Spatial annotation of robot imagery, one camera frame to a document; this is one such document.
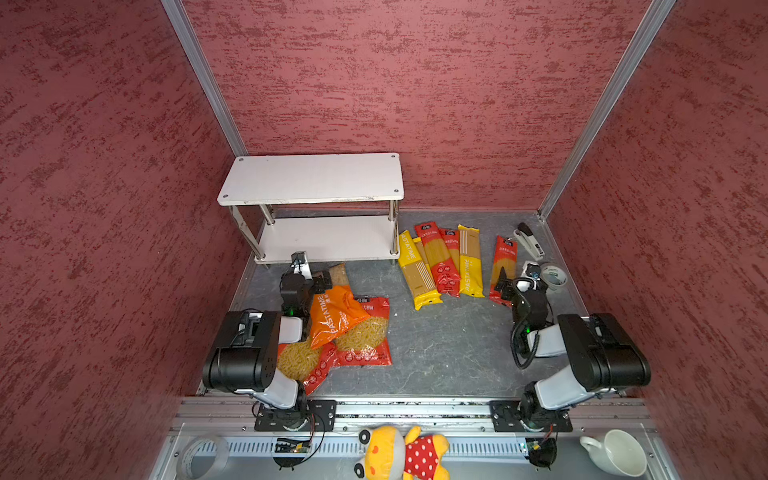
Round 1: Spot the yellow spaghetti pack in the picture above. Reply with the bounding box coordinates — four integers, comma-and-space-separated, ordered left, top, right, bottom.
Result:
398, 230, 443, 311
458, 225, 484, 298
413, 237, 429, 267

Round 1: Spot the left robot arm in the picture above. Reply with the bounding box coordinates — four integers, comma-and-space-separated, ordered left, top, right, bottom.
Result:
202, 264, 337, 423

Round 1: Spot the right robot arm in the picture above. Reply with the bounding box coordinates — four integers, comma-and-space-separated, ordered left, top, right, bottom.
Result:
491, 269, 651, 431

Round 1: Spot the orange pasta bag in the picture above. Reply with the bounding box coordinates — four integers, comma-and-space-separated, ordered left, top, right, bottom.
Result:
309, 264, 371, 349

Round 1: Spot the white two-tier shelf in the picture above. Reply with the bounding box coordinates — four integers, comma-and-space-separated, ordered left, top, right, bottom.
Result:
217, 152, 405, 265

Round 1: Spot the grey tape roll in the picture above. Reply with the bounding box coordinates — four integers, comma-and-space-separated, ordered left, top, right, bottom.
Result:
540, 263, 569, 290

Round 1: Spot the red spaghetti pack right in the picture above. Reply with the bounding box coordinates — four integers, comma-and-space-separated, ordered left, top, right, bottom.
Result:
489, 236, 518, 307

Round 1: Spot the white black stapler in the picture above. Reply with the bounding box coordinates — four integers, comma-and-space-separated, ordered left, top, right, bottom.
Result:
514, 222, 545, 261

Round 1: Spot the red macaroni bag left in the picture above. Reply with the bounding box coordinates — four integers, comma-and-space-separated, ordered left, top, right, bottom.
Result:
277, 341, 337, 395

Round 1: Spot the red macaroni bag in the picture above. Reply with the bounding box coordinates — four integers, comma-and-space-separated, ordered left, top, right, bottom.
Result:
334, 296, 392, 367
277, 341, 337, 395

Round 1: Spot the red spaghetti pack large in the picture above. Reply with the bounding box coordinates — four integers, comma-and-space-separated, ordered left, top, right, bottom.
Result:
415, 222, 460, 297

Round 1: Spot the red macaroni bag right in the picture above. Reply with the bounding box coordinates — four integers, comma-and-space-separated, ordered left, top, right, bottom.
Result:
334, 296, 392, 367

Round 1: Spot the red spaghetti pack middle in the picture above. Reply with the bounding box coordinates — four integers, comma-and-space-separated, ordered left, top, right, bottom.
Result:
439, 228, 461, 271

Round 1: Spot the white ceramic cup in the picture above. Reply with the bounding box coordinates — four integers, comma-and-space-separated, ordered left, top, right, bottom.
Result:
579, 429, 648, 478

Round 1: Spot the clear tape roll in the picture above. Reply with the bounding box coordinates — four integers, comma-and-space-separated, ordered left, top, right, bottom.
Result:
175, 434, 230, 480

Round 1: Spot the yellow plush toy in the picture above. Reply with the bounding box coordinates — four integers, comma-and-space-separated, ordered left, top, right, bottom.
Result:
354, 426, 450, 480

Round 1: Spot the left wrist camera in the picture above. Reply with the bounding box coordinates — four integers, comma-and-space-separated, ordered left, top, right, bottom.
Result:
290, 251, 313, 280

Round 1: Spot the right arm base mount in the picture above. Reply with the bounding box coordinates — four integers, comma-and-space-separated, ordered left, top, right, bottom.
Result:
489, 400, 573, 434

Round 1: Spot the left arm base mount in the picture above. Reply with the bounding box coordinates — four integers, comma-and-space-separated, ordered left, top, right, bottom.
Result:
254, 399, 338, 434

